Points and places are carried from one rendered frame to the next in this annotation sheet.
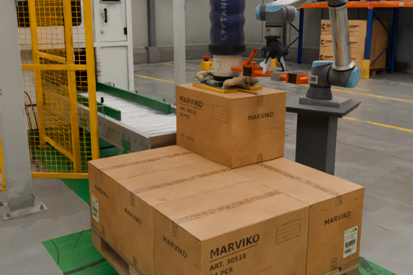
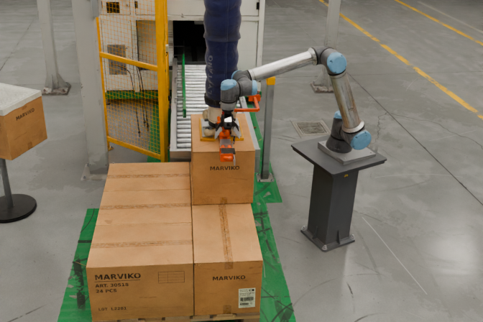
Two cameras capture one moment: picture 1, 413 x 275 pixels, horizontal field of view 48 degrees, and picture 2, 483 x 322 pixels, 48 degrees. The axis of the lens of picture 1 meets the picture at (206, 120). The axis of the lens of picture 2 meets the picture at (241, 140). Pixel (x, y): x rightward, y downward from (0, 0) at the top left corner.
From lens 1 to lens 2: 2.15 m
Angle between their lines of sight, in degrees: 29
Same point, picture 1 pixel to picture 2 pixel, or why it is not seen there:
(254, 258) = (136, 288)
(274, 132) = (240, 182)
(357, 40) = not seen: outside the picture
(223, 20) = (209, 77)
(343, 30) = (341, 97)
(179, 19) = not seen: outside the picture
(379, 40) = not seen: outside the picture
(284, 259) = (169, 295)
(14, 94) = (92, 88)
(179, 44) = (330, 16)
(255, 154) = (218, 197)
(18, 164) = (95, 141)
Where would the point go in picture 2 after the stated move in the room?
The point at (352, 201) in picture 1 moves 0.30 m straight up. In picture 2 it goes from (246, 269) to (249, 226)
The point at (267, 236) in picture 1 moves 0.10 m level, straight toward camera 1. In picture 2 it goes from (148, 276) to (135, 285)
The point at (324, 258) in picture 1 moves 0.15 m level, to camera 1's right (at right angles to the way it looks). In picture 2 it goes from (214, 303) to (236, 313)
